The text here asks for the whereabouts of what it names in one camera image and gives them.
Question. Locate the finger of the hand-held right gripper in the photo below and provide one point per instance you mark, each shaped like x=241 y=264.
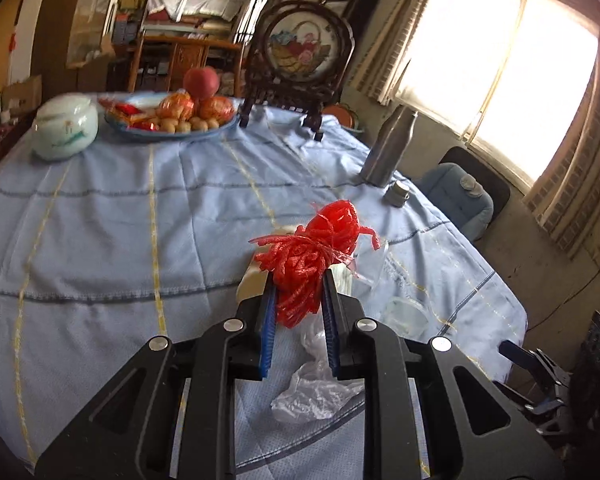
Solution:
x=515 y=352
x=550 y=405

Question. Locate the cardboard box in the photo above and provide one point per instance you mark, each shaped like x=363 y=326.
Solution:
x=25 y=92

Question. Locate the clear plastic lid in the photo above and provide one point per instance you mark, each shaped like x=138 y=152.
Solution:
x=405 y=315

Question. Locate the blue fruit plate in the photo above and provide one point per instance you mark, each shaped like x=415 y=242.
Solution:
x=130 y=132

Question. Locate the blue tablecloth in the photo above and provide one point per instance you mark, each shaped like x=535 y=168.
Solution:
x=105 y=220

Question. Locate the carved wooden chair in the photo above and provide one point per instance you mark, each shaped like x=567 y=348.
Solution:
x=185 y=52

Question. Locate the white dust cloth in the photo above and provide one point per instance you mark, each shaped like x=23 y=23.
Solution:
x=200 y=0

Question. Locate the white green ceramic jar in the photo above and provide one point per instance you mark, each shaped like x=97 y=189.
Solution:
x=62 y=130

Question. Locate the steel bottle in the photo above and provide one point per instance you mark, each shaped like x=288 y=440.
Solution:
x=387 y=150

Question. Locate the red apple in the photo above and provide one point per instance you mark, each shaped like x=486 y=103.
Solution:
x=200 y=82

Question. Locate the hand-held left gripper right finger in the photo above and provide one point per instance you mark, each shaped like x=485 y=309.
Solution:
x=330 y=330

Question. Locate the round cardboard disc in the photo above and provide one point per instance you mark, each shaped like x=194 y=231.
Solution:
x=252 y=282

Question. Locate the striped window curtain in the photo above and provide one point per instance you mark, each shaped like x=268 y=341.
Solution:
x=390 y=50
x=580 y=160

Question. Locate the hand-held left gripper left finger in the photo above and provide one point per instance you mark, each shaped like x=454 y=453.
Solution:
x=267 y=330

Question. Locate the blue seat cushion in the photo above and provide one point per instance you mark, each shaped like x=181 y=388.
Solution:
x=450 y=190

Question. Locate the red wrapped candies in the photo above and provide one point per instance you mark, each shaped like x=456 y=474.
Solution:
x=125 y=110

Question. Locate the clear plastic bag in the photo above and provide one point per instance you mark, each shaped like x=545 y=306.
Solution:
x=315 y=395

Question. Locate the wrapped orange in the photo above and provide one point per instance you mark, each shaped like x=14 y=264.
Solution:
x=175 y=107
x=215 y=109

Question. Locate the steel bottle cap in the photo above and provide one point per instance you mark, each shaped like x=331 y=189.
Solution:
x=397 y=194

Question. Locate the painted plate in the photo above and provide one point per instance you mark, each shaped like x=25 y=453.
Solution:
x=342 y=112

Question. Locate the round embroidery table screen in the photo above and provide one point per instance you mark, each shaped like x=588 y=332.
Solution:
x=300 y=45

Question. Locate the pile of small round pastries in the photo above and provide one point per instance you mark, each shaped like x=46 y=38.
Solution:
x=185 y=125

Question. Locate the clear plastic cup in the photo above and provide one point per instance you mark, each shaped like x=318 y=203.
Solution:
x=372 y=262

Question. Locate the glass-door wooden cabinet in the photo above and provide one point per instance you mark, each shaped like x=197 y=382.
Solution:
x=95 y=10

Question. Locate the window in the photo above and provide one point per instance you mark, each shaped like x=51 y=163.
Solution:
x=480 y=60

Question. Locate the blue cushioned chair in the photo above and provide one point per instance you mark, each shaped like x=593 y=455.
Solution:
x=492 y=187

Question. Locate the red foam net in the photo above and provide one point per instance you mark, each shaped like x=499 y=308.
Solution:
x=300 y=265

